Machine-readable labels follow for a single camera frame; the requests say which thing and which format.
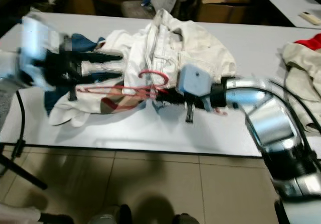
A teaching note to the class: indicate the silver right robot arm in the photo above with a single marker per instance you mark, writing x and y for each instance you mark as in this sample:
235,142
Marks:
266,128

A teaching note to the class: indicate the grey seat cushion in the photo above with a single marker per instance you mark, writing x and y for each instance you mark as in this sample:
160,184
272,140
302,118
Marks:
138,9

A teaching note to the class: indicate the brown cardboard box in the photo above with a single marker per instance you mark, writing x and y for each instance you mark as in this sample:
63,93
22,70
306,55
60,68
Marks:
220,10

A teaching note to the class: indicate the red garment white stripes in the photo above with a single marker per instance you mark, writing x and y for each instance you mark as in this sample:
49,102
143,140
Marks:
312,40

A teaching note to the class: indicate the cream garment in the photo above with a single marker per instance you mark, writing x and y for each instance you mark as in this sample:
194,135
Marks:
303,68

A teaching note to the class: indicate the red plastic hanger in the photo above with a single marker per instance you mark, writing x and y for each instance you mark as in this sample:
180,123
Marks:
115,90

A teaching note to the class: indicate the grey right robot foot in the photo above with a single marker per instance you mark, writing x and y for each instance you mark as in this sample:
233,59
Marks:
189,219

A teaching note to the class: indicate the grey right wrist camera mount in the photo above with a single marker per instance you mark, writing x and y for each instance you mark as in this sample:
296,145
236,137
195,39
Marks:
193,81

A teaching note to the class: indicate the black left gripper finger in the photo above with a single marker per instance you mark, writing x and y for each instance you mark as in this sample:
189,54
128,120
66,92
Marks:
103,77
103,58

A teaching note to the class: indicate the white jacket plaid lining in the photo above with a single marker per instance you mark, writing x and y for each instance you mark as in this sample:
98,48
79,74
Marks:
185,38

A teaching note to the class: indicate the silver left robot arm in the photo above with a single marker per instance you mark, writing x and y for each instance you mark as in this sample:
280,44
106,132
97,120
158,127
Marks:
12,68

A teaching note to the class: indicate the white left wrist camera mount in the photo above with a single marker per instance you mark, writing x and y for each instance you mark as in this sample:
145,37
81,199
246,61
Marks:
42,38

